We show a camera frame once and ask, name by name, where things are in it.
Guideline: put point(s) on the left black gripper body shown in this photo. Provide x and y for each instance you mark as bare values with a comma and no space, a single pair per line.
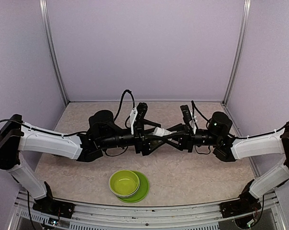
112,142

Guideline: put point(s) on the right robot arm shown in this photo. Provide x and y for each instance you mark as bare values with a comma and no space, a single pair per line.
229,149

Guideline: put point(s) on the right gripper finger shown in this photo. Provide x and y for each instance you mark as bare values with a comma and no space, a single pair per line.
175,144
178,129

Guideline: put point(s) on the left aluminium frame post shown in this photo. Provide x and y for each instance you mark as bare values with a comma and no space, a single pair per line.
52,51

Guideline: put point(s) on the right aluminium frame post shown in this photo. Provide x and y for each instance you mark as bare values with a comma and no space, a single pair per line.
238,52

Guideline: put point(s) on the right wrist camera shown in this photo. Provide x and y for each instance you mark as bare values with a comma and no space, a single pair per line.
186,114

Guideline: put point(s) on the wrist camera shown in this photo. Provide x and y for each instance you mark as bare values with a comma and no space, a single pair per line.
141,111
186,114

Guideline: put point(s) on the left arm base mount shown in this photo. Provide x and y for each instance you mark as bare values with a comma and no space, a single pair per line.
49,205

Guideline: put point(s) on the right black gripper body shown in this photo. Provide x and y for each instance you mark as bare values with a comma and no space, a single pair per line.
189,142

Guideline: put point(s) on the green plate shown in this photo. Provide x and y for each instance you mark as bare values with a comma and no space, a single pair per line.
141,192

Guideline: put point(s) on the aluminium frame post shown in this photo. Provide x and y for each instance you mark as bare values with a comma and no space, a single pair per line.
238,52
52,51

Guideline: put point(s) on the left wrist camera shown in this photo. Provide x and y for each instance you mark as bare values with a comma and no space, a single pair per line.
141,111

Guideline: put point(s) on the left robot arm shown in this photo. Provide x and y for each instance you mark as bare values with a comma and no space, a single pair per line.
17,136

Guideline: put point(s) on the small white pill bottle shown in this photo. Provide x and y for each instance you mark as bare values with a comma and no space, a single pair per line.
160,132

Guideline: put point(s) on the front aluminium rail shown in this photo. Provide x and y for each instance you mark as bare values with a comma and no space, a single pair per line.
89,216

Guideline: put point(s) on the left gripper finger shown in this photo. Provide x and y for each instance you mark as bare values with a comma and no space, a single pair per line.
151,123
148,139

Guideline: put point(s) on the green bowl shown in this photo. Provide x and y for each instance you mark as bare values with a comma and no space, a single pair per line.
124,183

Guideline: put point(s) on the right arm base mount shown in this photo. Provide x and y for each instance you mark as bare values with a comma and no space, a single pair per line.
244,204

